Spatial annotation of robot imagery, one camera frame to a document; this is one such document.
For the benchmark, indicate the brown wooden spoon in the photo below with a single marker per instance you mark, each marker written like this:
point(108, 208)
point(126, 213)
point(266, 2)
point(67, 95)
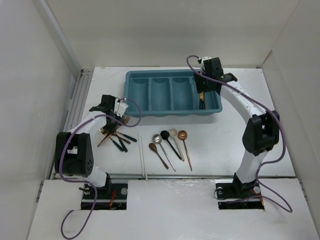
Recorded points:
point(154, 149)

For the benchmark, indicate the aluminium rail front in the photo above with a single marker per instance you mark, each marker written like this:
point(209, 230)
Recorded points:
point(167, 176)

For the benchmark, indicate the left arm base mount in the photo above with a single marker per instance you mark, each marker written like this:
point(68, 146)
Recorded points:
point(112, 197)

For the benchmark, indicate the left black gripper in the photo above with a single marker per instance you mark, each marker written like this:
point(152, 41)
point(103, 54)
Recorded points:
point(110, 128)

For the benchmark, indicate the copper knife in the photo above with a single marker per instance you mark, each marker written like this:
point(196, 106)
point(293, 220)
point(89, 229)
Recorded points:
point(204, 100)

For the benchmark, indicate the white chopstick right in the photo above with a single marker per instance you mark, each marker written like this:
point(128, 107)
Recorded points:
point(144, 157)

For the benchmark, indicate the white spoon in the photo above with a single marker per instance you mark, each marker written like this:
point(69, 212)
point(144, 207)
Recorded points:
point(174, 134)

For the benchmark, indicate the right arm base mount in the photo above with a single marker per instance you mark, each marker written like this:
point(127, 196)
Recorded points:
point(229, 199)

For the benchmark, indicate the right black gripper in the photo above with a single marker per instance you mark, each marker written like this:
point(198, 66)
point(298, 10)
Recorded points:
point(200, 86)

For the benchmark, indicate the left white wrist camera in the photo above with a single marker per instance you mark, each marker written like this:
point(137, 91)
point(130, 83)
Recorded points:
point(120, 108)

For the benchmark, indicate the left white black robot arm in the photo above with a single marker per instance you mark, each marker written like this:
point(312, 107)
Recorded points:
point(74, 156)

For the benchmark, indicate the white chopstick left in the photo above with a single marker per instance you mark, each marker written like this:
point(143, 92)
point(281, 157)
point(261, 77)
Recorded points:
point(141, 156)

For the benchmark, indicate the blue plastic cutlery tray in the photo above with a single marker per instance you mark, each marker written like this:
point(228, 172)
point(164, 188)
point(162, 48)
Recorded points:
point(160, 93)

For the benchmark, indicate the black spoon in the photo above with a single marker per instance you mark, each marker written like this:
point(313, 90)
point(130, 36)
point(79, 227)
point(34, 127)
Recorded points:
point(165, 136)

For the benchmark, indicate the gold blade green knife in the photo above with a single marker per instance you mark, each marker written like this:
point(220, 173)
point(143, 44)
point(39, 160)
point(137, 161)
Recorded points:
point(200, 97)

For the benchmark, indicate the white chopstick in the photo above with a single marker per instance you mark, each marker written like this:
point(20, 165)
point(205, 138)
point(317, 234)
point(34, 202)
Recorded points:
point(141, 156)
point(144, 157)

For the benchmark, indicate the silver metal spoon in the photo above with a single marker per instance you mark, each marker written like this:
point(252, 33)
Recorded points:
point(157, 139)

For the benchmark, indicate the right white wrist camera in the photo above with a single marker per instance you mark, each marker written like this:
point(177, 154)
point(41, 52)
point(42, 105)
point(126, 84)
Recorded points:
point(201, 60)

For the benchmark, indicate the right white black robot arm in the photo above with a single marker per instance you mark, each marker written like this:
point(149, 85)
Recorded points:
point(261, 132)

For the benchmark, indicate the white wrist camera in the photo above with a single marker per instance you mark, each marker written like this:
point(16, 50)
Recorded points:
point(120, 108)
point(201, 60)

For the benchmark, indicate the copper spoon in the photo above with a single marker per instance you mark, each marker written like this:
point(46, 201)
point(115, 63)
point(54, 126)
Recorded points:
point(182, 135)

